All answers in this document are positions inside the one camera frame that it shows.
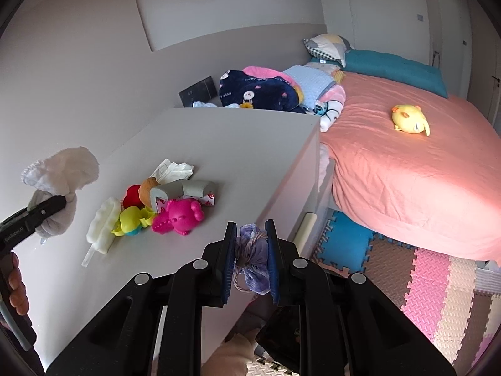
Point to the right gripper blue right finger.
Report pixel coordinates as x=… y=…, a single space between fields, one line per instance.
x=272 y=260

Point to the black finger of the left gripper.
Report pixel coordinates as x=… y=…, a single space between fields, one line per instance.
x=22 y=224

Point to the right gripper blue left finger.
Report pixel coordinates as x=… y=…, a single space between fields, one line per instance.
x=227 y=260

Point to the purple plaid sachet pouch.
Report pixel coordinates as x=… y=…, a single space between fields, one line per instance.
x=250 y=262

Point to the white tissue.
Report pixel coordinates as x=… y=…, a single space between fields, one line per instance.
x=62 y=174

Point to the white paper packet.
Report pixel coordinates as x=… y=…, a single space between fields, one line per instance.
x=169 y=171

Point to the brown potato plush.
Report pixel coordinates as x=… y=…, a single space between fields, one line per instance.
x=144 y=190

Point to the red heart plush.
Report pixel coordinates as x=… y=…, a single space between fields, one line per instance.
x=131 y=198

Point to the person's left hand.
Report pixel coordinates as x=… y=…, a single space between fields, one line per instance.
x=18 y=297

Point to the person's right hand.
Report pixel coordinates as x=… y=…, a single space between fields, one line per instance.
x=231 y=358

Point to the pink bear toy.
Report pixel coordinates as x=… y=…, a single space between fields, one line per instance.
x=180 y=216

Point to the yellow-green plastic toy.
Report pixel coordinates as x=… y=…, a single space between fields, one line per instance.
x=133 y=220

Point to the navy rabbit blanket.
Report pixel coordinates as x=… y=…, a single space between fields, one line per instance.
x=236 y=87

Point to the white cartoon plush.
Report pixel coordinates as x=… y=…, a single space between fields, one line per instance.
x=330 y=106

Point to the light blue folded blanket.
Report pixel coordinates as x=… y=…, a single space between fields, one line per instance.
x=314 y=83

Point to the pink bed sheet mattress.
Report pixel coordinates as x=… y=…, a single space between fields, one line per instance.
x=440 y=192

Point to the yellow chick plush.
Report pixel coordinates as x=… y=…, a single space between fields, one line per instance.
x=410 y=119

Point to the coloured foam floor mat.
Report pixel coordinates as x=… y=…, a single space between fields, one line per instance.
x=454 y=302

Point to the checked patchwork pillow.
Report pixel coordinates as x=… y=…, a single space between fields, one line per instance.
x=330 y=47

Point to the teal pillow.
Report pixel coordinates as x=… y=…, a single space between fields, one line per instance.
x=396 y=68

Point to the white door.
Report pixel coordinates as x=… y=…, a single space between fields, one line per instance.
x=450 y=39

